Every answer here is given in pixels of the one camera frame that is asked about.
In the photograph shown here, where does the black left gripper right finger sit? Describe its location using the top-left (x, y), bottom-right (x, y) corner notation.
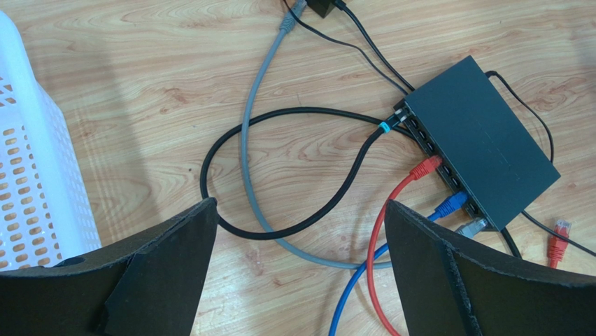
top-left (385, 201), bottom-right (595, 335)

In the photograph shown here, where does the red ethernet cable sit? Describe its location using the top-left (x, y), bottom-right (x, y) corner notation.
top-left (366, 155), bottom-right (573, 336)

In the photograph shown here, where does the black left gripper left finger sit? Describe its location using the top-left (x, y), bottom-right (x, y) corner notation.
top-left (1, 198), bottom-right (219, 335)

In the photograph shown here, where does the thick black ethernet cable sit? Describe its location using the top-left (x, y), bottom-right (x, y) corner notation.
top-left (199, 106), bottom-right (523, 260)

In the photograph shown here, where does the thin black power cable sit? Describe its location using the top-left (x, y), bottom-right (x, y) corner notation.
top-left (283, 0), bottom-right (596, 258)

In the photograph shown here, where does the dark grey network switch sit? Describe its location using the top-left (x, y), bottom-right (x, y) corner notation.
top-left (395, 56), bottom-right (560, 231)

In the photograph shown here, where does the black power adapter brick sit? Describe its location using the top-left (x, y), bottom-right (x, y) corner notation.
top-left (306, 0), bottom-right (336, 18)

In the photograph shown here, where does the blue ethernet cable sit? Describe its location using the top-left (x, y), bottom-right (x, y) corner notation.
top-left (328, 190), bottom-right (469, 336)

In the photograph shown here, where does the white plastic perforated basket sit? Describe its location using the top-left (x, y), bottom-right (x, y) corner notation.
top-left (1, 14), bottom-right (102, 272)

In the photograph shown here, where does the grey ethernet cable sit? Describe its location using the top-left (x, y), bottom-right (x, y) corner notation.
top-left (239, 0), bottom-right (488, 271)

